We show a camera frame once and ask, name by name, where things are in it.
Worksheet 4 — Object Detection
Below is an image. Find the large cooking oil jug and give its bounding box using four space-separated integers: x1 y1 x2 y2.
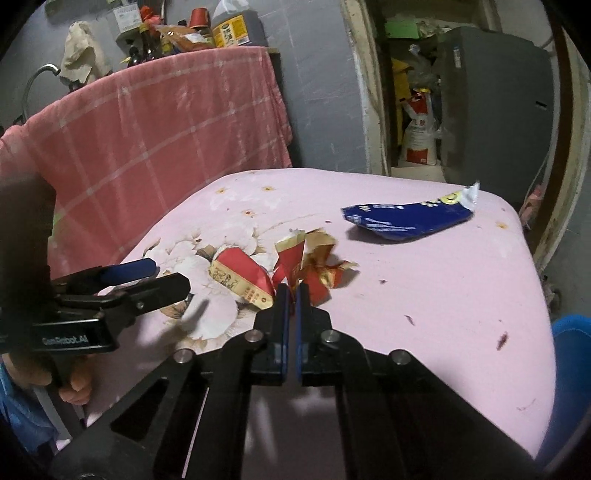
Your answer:
211 0 269 49

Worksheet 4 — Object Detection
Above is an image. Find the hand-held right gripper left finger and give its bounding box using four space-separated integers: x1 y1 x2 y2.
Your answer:
88 284 294 480

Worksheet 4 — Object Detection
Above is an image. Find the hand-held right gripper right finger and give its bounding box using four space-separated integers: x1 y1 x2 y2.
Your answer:
295 283 534 480

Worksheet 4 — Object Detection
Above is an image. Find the red paper carton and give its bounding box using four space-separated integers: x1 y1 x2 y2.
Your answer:
209 247 275 310

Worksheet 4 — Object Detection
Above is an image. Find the orange snack bag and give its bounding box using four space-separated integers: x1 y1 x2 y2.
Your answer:
157 24 215 54

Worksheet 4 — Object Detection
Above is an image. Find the white rice sack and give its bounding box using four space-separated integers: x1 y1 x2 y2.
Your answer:
398 90 441 167

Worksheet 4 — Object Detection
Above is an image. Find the red plastic cup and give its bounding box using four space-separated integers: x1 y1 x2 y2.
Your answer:
188 7 212 31

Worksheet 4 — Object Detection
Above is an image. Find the metal faucet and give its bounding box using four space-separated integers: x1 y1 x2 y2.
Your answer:
21 65 61 125

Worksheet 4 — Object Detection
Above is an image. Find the blue snack bag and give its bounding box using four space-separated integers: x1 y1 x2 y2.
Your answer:
341 182 481 243

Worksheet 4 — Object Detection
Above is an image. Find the yellow bag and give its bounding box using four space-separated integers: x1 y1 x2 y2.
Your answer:
392 58 411 100

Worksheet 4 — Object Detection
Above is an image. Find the pink slipper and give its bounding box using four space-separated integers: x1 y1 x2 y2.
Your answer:
519 185 543 222

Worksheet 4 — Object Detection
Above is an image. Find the green box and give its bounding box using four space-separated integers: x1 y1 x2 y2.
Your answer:
384 17 419 38

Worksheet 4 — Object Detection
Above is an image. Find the clear plastic bottle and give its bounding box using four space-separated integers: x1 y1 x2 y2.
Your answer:
409 44 439 90

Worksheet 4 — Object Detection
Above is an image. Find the beige hanging towel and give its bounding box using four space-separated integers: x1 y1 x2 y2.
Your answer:
61 21 112 84

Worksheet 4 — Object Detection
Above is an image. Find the blue plastic bin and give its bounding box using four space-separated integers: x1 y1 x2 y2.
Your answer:
536 315 591 467

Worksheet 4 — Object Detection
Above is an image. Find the torn red gold wrapper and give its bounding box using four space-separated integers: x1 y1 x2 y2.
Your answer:
272 228 360 308

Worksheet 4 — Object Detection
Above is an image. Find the pink plaid cloth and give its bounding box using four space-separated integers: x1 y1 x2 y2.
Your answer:
0 46 294 278

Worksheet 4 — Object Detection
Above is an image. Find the grey utensil holder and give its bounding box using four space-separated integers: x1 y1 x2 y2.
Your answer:
112 2 141 33

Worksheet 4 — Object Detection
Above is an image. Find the pink floral cloth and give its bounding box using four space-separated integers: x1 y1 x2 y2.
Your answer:
85 168 555 480

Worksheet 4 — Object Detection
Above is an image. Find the person's left hand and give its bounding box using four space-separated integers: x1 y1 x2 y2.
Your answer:
10 353 96 407

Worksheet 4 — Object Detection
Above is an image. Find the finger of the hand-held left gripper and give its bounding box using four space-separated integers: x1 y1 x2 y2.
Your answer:
60 272 192 320
50 257 158 297

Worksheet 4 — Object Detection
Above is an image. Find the wooden door frame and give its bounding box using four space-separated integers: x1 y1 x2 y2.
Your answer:
341 0 591 278

